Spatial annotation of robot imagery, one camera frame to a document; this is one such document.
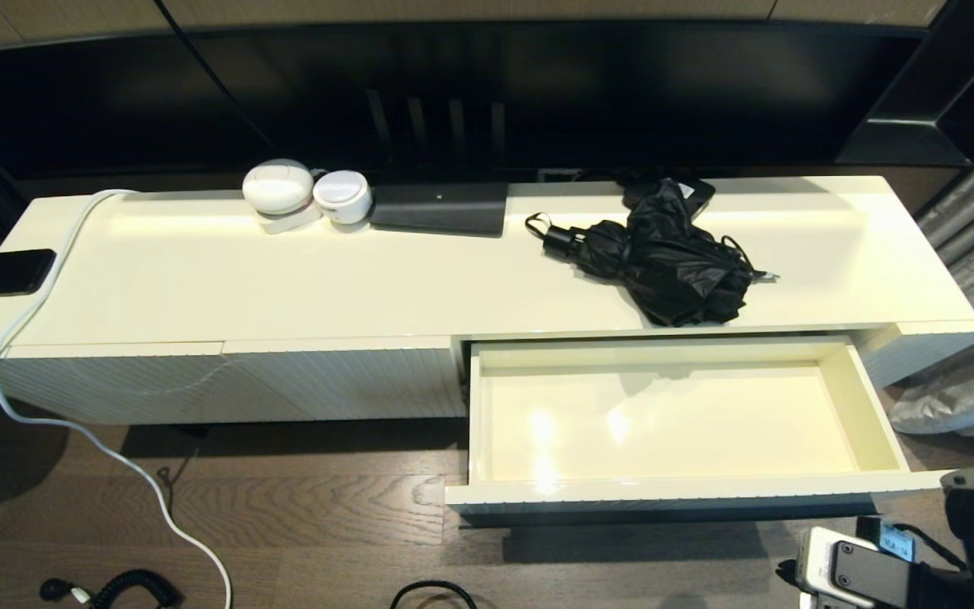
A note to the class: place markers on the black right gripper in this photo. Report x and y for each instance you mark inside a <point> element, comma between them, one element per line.
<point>931,584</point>

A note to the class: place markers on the white ribbed drawer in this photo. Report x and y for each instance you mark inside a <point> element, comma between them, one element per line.
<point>664,423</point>

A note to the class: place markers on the black umbrella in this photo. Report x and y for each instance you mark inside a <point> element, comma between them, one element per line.
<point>664,254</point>

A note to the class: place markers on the white TV cabinet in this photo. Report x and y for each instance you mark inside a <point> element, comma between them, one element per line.
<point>284,288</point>

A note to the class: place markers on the small black box white label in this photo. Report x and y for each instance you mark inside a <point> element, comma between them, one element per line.
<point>703,190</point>

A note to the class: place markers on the black shelf unit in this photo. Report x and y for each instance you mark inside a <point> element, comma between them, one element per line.
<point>960,85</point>

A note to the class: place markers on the black television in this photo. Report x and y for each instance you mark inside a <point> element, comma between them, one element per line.
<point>622,85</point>

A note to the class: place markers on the flat black rectangular box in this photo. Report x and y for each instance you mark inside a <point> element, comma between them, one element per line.
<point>439,211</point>

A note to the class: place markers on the small white round device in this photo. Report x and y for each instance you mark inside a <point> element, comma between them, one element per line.
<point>341,196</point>

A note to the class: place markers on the large white round device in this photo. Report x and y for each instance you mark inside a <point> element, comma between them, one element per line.
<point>277,188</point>

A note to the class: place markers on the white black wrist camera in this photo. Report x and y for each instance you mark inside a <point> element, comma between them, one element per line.
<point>850,575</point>

